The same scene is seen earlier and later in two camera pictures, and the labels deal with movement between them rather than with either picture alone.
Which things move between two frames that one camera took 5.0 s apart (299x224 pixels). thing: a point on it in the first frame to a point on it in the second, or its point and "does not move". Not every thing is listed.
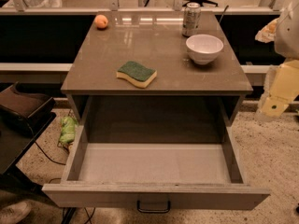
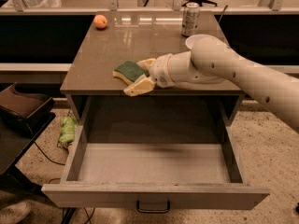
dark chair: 22,119 does not move
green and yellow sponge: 136,73 does not move
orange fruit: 101,21 does not move
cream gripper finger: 281,87 to 141,86
